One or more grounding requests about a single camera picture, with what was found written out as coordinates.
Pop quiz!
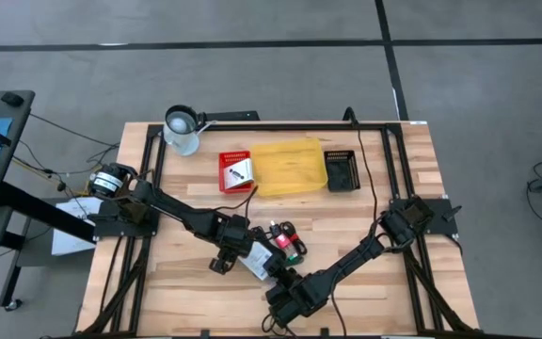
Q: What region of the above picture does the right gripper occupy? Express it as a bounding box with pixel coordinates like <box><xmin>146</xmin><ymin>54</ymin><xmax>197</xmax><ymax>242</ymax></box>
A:
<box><xmin>264</xmin><ymin>268</ymin><xmax>336</xmax><ymax>331</ymax></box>

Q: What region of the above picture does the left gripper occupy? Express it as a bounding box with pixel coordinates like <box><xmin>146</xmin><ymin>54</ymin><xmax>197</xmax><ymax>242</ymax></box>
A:
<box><xmin>208</xmin><ymin>214</ymin><xmax>287</xmax><ymax>280</ymax></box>

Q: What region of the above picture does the plain black cable bundle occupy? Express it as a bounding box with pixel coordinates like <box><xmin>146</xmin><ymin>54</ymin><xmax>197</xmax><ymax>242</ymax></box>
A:
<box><xmin>279</xmin><ymin>220</ymin><xmax>310</xmax><ymax>256</ymax></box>

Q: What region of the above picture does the yellow translucent plastic bin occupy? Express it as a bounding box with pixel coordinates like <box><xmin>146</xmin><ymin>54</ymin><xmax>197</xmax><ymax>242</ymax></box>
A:
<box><xmin>250</xmin><ymin>137</ymin><xmax>328</xmax><ymax>198</ymax></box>

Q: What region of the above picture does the black plastic basket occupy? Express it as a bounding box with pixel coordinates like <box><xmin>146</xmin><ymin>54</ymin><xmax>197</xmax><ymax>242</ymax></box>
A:
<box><xmin>323</xmin><ymin>149</ymin><xmax>361</xmax><ymax>193</ymax></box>

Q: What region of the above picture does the red plastic basket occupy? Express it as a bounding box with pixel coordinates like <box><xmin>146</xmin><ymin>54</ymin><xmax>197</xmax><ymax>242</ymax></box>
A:
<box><xmin>217</xmin><ymin>150</ymin><xmax>256</xmax><ymax>195</ymax></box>

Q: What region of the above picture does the black power strip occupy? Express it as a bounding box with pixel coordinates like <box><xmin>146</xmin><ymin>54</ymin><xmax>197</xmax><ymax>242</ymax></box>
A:
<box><xmin>204</xmin><ymin>110</ymin><xmax>261</xmax><ymax>122</ymax></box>

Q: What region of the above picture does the white paper sheet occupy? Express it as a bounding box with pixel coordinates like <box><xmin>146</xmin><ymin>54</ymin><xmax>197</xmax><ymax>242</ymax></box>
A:
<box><xmin>52</xmin><ymin>196</ymin><xmax>105</xmax><ymax>257</ymax></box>

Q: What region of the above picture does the grey desk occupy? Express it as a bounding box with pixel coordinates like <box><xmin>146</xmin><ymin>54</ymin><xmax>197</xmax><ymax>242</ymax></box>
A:
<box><xmin>0</xmin><ymin>89</ymin><xmax>36</xmax><ymax>208</ymax></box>

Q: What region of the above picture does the black computer mouse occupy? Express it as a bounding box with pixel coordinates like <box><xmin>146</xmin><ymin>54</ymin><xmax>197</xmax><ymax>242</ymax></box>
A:
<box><xmin>0</xmin><ymin>91</ymin><xmax>25</xmax><ymax>107</ymax></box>

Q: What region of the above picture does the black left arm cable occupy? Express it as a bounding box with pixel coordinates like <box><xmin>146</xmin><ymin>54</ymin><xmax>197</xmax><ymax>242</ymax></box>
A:
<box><xmin>212</xmin><ymin>184</ymin><xmax>261</xmax><ymax>222</ymax></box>

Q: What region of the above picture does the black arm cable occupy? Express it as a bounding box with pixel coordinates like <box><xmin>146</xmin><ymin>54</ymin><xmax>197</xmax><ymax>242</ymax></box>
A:
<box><xmin>343</xmin><ymin>106</ymin><xmax>385</xmax><ymax>236</ymax></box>
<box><xmin>212</xmin><ymin>184</ymin><xmax>261</xmax><ymax>222</ymax></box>

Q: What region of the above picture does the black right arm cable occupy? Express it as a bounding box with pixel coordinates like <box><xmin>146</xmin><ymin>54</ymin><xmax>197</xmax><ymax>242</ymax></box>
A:
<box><xmin>343</xmin><ymin>106</ymin><xmax>385</xmax><ymax>236</ymax></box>

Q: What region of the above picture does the black aluminium table frame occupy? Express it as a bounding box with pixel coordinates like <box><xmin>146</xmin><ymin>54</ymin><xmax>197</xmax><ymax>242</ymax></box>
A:
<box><xmin>77</xmin><ymin>121</ymin><xmax>479</xmax><ymax>339</ymax></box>

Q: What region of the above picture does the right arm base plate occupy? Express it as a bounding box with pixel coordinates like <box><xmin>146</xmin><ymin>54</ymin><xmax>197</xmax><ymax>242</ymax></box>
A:
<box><xmin>390</xmin><ymin>196</ymin><xmax>463</xmax><ymax>236</ymax></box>

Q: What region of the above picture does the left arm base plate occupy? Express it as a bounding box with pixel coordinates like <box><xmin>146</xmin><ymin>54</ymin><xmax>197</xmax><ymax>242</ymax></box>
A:
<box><xmin>92</xmin><ymin>206</ymin><xmax>159</xmax><ymax>239</ymax></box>

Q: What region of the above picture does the black desk support frame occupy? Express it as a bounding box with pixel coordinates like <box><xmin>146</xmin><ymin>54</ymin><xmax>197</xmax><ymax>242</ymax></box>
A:
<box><xmin>0</xmin><ymin>181</ymin><xmax>98</xmax><ymax>312</ymax></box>

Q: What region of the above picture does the black floor cable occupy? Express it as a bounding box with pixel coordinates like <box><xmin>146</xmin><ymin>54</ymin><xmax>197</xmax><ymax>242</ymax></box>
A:
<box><xmin>16</xmin><ymin>112</ymin><xmax>121</xmax><ymax>199</ymax></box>

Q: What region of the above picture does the yellow floor cable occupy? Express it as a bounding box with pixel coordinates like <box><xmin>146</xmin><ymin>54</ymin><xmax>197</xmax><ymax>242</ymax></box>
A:
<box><xmin>11</xmin><ymin>157</ymin><xmax>91</xmax><ymax>197</ymax></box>

